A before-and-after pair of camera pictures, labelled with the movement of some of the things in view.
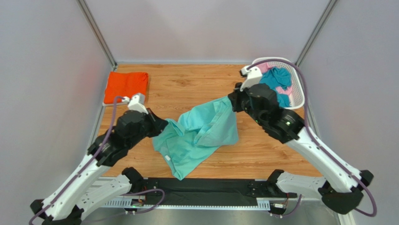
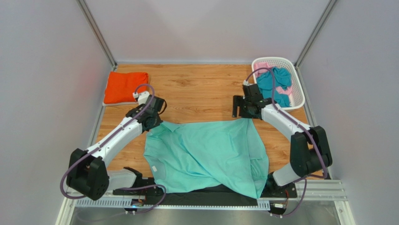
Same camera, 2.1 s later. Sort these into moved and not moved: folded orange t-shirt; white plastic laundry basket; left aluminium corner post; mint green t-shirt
Moved: mint green t-shirt
Not moved: white plastic laundry basket; left aluminium corner post; folded orange t-shirt
